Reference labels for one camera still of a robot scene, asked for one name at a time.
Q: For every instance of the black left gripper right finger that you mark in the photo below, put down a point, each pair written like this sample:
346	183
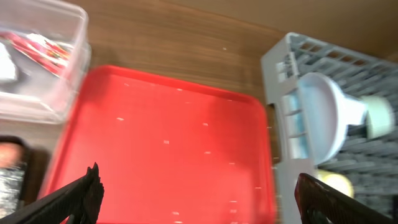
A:
319	203

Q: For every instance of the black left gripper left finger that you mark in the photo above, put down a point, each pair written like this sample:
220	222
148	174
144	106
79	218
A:
78	202

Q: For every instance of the yellow plastic cup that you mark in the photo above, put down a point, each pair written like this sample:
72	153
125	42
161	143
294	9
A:
337	181

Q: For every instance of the light blue plate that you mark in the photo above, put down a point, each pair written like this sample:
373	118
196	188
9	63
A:
322	104

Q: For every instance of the mint green bowl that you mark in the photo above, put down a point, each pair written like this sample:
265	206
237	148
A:
380	118

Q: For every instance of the red snack wrapper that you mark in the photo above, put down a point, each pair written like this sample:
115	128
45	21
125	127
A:
41	50

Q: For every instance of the white tissue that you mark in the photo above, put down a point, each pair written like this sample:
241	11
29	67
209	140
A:
9	71

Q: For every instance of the orange carrot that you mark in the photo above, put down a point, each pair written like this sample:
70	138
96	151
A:
11	155

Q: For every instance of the grey dishwasher rack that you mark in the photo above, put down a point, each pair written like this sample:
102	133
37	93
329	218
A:
370	164

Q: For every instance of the black plastic bin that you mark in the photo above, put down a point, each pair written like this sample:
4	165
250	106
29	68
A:
24	165

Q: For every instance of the red plastic tray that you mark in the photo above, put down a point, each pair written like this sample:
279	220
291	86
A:
168	151

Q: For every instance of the clear plastic bin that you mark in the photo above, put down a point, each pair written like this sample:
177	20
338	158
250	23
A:
39	96

